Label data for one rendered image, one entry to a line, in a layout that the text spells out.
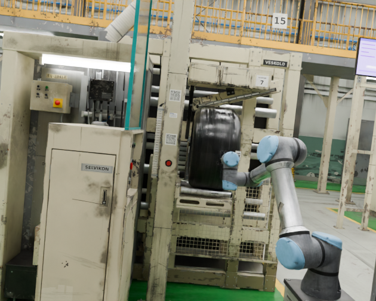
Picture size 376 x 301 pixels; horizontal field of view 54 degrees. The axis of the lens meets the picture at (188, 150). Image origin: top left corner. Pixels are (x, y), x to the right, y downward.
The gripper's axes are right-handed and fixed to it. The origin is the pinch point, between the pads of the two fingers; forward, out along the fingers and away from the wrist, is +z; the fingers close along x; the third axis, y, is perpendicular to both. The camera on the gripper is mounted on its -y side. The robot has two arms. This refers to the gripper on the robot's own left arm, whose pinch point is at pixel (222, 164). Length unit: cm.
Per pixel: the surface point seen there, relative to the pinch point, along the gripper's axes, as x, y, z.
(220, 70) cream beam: 2, 70, 47
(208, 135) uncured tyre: 9.3, 17.3, 8.1
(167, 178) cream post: 32.2, -12.1, 30.7
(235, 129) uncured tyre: -7.2, 22.9, 10.6
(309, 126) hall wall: -381, 177, 939
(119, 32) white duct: 77, 90, 47
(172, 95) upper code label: 34, 43, 24
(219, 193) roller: -2.4, -18.0, 23.7
